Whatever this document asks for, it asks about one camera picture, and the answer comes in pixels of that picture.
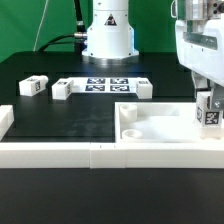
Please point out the white left fence piece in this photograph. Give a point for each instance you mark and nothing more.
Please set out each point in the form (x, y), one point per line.
(6, 119)

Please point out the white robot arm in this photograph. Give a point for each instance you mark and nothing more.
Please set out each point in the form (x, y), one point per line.
(110, 38)

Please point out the white square table top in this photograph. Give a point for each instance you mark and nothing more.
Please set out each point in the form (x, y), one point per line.
(144, 122)

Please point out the white sheet with fiducial markers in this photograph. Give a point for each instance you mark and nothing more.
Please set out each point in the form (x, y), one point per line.
(104, 85)

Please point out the white front fence bar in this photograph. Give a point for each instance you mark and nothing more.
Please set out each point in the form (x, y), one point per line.
(111, 155)

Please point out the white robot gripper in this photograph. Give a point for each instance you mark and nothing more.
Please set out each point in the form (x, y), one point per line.
(203, 53)

